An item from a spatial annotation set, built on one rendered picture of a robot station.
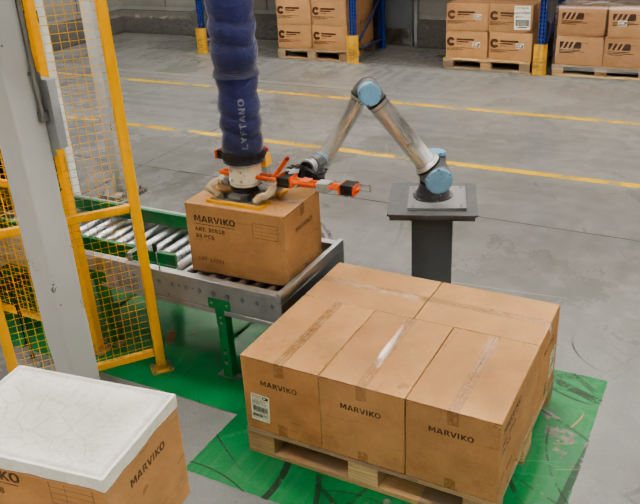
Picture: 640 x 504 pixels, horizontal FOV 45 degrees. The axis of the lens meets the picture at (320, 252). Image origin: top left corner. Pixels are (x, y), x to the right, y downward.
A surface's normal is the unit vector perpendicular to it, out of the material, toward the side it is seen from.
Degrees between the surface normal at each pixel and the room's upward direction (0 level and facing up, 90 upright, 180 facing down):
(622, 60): 90
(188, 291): 90
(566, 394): 0
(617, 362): 0
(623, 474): 0
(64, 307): 92
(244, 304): 90
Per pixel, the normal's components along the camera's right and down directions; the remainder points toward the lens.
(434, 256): -0.14, 0.43
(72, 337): 0.88, 0.17
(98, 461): -0.05, -0.90
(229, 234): -0.43, 0.41
